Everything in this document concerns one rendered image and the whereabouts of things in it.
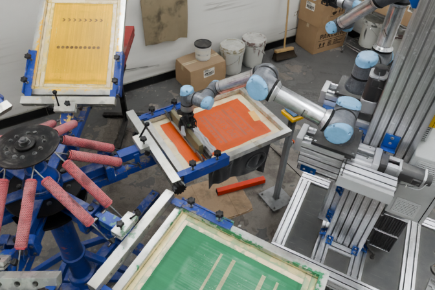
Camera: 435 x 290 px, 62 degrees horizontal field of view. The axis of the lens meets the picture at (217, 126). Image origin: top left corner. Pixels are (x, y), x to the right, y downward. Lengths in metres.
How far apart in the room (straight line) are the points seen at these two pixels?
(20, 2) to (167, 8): 1.39
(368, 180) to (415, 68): 0.56
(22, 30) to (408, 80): 3.17
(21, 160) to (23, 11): 2.12
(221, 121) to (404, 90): 1.12
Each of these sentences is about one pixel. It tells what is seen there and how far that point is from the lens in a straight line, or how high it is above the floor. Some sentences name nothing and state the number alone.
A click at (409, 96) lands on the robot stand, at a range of 1.94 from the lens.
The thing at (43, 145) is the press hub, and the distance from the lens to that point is 1.88.
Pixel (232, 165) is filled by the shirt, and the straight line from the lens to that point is 2.35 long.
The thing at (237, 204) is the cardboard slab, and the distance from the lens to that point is 3.12.
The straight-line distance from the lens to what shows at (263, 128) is 2.39.
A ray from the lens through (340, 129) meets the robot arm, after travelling 1.69.
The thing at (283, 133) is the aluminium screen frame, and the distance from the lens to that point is 2.33.
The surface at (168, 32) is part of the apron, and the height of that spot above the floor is 0.65.
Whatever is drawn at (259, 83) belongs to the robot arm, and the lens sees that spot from 1.68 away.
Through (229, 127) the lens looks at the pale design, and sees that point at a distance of 2.37.
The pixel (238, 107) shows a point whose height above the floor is 0.96.
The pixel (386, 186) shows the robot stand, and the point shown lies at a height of 1.18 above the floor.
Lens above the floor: 2.51
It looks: 41 degrees down
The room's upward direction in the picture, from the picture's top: 2 degrees clockwise
